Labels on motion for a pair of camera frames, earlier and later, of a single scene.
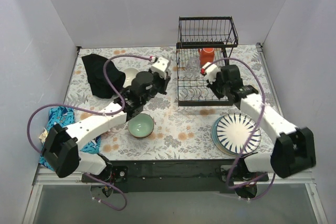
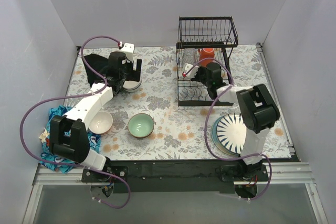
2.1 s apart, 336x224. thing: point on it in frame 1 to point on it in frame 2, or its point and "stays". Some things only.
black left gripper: (163, 82) to (132, 74)
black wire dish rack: (207, 39) stays
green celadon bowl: (140, 125) stays
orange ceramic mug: (207, 55) stays
